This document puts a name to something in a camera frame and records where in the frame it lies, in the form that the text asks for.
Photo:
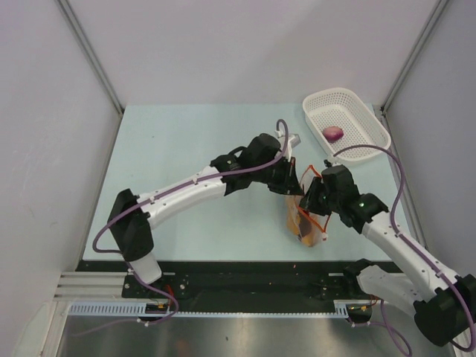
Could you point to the aluminium frame post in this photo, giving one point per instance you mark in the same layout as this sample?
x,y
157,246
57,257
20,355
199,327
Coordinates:
x,y
422,40
73,22

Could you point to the fake orange chicken nuggets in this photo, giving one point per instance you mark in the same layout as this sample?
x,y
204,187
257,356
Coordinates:
x,y
292,217

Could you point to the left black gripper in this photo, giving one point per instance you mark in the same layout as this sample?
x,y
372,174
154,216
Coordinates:
x,y
288,184

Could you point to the right aluminium frame post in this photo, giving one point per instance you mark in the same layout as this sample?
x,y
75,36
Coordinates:
x,y
422,40

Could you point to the clear orange zip bag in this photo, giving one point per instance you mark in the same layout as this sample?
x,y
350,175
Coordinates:
x,y
323,220

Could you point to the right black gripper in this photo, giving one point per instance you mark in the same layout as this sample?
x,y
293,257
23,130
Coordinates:
x,y
309,203

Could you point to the white slotted cable duct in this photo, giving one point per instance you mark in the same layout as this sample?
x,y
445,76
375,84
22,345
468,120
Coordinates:
x,y
144,310

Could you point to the white perforated plastic basket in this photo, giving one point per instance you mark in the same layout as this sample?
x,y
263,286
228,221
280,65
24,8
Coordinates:
x,y
362,131

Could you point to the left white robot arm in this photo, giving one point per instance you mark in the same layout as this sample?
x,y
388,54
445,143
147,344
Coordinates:
x,y
266,160

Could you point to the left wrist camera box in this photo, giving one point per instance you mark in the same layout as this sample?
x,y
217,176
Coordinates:
x,y
290,141

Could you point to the left aluminium frame post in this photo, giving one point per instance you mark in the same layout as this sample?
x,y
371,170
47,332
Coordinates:
x,y
73,22

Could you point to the fake purple onion half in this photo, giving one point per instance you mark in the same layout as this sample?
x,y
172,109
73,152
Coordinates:
x,y
333,133

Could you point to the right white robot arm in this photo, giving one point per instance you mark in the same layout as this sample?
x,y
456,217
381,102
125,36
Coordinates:
x,y
440,301

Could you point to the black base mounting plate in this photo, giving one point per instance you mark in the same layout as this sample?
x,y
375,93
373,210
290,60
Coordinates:
x,y
276,287

